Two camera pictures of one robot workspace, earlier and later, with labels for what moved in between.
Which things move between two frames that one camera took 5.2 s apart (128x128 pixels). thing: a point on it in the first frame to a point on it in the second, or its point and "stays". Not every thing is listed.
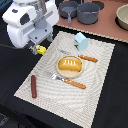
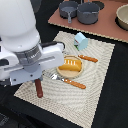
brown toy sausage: [33, 86] to [39, 88]
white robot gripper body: [30, 22] to [27, 66]
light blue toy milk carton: [81, 41] stays
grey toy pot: [88, 13] stays
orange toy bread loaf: [69, 64] stays
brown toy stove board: [105, 24] stays
